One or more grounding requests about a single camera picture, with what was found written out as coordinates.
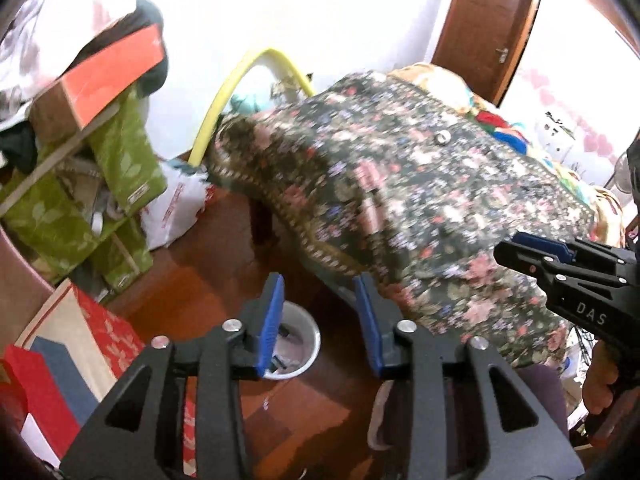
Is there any dark floral blanket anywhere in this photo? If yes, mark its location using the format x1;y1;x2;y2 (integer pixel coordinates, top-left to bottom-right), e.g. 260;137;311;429
207;71;596;366

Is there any green leaf-print box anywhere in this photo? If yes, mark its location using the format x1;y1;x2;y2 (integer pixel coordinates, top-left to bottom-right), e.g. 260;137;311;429
90;217;153;293
87;85;168;211

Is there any red floral box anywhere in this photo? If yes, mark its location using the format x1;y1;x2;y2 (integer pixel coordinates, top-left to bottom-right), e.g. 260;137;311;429
75;287;146;386

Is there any white box appliance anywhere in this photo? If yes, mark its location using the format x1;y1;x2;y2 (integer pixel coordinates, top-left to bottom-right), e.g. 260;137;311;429
535;110;583;171

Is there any teal cloth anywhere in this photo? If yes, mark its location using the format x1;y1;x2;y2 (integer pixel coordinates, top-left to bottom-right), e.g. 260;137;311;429
230;94;261;116

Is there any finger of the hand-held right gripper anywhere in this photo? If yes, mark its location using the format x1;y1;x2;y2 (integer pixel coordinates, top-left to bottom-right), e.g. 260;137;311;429
515;231;576;261
495;241;561;286

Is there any green leaf pattern cloth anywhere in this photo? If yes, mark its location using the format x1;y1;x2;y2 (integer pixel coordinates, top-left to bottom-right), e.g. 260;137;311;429
0;175;108;286

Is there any brown wooden door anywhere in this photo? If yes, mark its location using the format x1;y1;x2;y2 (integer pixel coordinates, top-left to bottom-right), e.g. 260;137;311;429
430;0;546;106

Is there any person's knee in purple trousers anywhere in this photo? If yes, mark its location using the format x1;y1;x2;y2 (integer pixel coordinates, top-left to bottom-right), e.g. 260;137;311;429
510;362;571;441

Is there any colourful patchwork quilt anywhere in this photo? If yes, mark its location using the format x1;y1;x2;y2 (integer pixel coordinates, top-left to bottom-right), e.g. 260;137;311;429
390;62;596;201

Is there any white plastic bag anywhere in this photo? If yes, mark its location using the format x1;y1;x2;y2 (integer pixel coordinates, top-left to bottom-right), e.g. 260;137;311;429
140;162;213;251

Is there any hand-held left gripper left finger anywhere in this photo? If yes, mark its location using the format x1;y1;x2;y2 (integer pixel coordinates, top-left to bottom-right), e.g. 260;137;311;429
59;272;286;480

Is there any yellow foam tube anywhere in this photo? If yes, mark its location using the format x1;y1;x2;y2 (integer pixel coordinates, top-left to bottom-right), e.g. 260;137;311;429
187;47;317;168

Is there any white heart-decorated sliding wardrobe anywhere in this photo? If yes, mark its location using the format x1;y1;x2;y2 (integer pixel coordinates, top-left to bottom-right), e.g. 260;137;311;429
500;0;640;191

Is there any orange cardboard box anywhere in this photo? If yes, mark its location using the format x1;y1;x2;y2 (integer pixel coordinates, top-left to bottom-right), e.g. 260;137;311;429
32;25;168;131

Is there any white towel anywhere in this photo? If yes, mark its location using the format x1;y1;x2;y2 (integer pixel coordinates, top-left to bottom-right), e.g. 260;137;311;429
0;0;146;126

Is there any yellow fleece blanket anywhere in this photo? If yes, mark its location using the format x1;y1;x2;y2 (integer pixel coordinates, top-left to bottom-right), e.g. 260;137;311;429
590;185;626;248

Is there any standing electric fan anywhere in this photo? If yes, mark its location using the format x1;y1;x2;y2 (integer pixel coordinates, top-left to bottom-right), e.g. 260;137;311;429
612;150;633;196

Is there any plain red box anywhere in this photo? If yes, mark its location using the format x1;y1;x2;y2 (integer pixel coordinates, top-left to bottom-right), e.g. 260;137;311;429
0;345;83;461

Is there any brown board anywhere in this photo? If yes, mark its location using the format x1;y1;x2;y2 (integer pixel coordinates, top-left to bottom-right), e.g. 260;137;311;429
0;220;56;351

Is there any dark cloth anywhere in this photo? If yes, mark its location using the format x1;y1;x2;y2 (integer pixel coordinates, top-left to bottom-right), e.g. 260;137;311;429
75;0;171;96

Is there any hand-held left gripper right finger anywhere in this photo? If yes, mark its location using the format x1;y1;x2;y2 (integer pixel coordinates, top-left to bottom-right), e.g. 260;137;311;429
352;274;586;480

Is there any white plastic waste bin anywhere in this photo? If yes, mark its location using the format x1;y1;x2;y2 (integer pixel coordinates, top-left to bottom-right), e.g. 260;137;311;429
262;300;321;381

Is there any person's right hand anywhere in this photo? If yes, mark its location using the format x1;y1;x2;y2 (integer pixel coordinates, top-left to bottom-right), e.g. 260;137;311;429
582;342;621;413

